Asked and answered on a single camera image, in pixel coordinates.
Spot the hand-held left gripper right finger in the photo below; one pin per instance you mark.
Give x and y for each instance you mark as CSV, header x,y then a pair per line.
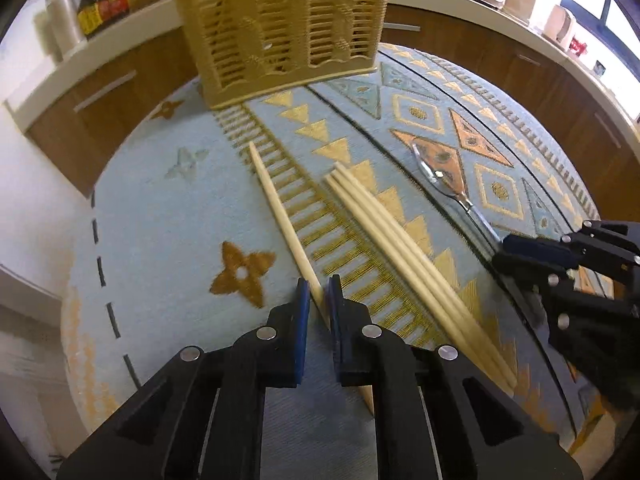
x,y
336,330

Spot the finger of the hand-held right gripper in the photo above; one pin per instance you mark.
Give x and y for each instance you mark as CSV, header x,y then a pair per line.
x,y
530,265
535,246

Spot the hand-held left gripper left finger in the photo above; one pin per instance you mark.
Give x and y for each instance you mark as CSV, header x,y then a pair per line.
x,y
300,330

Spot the metal spoon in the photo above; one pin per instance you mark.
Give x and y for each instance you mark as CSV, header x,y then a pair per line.
x,y
440,175

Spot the wooden chopstick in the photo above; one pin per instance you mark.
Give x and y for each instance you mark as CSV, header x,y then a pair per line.
x,y
394,235
382,235
371,235
280,210

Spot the yellow plastic utensil basket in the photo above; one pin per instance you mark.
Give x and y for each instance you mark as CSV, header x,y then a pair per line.
x,y
280,25

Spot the patterned blue tablecloth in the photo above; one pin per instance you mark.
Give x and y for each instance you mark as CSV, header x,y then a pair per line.
x,y
165,240

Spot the small dark cup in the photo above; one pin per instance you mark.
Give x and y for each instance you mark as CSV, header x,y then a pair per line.
x,y
600,66

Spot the red patterned packet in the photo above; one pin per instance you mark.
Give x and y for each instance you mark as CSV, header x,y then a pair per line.
x,y
579,46

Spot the white electric kettle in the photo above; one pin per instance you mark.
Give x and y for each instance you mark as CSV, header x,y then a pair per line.
x,y
559,27

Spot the window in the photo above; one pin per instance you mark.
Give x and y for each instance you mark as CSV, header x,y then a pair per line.
x,y
620,25

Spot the white refrigerator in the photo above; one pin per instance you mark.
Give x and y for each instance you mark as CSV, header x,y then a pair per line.
x,y
30,210

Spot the wooden kitchen cabinet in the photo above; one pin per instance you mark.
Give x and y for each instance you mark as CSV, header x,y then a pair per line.
x,y
75,125

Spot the white kitchen countertop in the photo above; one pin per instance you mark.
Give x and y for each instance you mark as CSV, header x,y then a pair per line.
x,y
150,16

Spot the slim dark sauce bottle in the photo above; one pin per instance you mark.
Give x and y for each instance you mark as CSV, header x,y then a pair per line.
x,y
87,15

